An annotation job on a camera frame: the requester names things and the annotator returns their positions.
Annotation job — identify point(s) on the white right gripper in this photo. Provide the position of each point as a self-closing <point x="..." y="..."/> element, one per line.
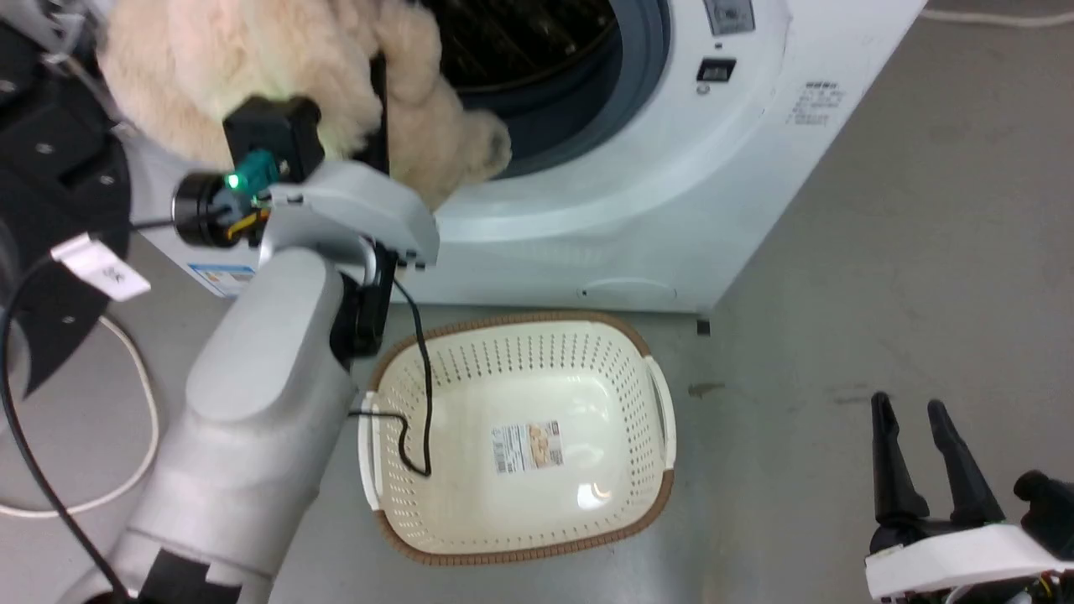
<point x="956" y="558"/>

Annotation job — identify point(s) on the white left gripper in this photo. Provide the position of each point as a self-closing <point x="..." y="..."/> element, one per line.
<point x="361" y="205"/>

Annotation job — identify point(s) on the fluffy cream plush garment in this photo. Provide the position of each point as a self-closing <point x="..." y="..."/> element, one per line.
<point x="193" y="67"/>

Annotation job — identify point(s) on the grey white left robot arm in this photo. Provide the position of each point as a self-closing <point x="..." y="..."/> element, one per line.
<point x="260" y="394"/>

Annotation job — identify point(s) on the white front-load washing machine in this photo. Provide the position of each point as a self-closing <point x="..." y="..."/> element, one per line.
<point x="638" y="184"/>

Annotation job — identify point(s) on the printed basket label sticker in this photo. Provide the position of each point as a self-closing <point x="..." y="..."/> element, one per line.
<point x="527" y="446"/>

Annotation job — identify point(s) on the cream perforated laundry basket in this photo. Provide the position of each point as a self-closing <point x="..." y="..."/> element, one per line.
<point x="520" y="512"/>

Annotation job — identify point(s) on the blue energy label sticker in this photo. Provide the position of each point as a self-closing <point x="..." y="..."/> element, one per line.
<point x="222" y="278"/>

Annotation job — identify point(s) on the grey washer door gasket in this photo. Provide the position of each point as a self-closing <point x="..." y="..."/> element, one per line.
<point x="612" y="92"/>

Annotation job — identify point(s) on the black washer door latch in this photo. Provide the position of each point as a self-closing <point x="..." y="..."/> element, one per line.
<point x="716" y="70"/>

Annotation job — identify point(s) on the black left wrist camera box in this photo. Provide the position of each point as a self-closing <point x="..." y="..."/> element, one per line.
<point x="281" y="130"/>

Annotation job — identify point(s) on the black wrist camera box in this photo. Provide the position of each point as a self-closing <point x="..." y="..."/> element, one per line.
<point x="281" y="130"/>
<point x="1049" y="512"/>

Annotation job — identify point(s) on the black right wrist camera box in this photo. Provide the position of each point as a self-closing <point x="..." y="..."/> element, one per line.
<point x="1049" y="512"/>

